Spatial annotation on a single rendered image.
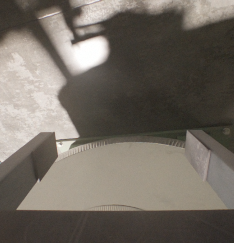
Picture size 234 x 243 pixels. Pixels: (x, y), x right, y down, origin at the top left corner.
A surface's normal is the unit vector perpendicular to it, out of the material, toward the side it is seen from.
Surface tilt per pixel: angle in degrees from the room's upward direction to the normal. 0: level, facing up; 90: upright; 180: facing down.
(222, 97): 0
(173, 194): 90
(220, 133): 0
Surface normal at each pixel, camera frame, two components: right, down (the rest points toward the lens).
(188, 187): -0.24, -0.76
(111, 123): -0.13, 0.65
